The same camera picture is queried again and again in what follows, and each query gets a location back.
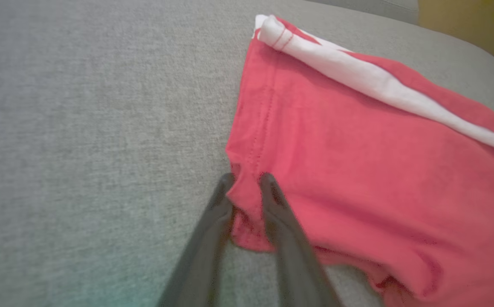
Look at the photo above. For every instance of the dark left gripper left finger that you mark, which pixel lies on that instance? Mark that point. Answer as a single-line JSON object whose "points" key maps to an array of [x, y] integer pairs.
{"points": [[204, 256]]}

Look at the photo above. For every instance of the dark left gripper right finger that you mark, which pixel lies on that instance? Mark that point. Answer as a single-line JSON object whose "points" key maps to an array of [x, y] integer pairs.
{"points": [[293, 256]]}

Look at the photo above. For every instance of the red and white t-shirt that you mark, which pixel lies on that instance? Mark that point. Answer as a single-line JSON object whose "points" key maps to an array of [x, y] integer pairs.
{"points": [[357, 170]]}

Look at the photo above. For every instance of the large grey chaise cushion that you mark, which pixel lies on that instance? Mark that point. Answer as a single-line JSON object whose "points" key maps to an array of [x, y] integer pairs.
{"points": [[80, 128]]}

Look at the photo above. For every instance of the grey sofa seat cushion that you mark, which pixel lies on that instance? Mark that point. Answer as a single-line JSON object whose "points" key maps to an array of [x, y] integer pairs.
{"points": [[383, 8]]}

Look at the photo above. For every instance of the yellow sofa backrest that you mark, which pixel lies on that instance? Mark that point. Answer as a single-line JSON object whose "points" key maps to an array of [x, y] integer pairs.
{"points": [[464, 21]]}

